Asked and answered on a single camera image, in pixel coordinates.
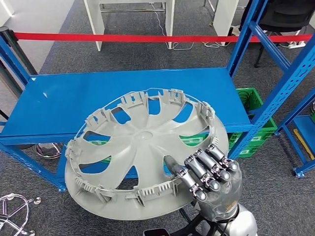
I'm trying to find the black office chair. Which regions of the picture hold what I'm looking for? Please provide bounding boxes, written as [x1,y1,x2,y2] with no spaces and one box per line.
[253,0,315,69]

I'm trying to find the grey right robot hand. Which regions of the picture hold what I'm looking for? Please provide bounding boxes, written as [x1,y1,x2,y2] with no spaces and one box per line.
[163,143,243,224]

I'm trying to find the white power strip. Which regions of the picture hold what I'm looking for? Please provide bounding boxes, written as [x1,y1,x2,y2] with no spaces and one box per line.
[288,40,307,50]

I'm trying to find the person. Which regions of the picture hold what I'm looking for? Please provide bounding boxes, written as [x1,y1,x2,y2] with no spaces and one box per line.
[239,0,254,31]

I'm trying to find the black coiled cables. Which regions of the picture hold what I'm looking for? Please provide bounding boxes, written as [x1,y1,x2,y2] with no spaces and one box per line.
[236,90,249,110]

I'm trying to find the yellow floor tape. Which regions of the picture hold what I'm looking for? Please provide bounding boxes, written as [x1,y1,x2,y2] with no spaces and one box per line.
[292,128,308,152]

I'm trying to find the black stool chrome base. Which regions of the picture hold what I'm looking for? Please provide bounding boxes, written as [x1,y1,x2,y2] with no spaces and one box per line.
[0,193,42,236]

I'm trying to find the red barrier tape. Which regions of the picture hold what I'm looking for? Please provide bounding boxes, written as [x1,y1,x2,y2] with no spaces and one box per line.
[14,31,313,44]

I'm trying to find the white floor cable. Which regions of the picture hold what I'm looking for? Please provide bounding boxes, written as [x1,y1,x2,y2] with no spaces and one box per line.
[150,2,196,52]

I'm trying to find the grey plastic wheel hubcap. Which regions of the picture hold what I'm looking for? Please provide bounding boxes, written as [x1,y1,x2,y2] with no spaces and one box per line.
[64,87,230,221]

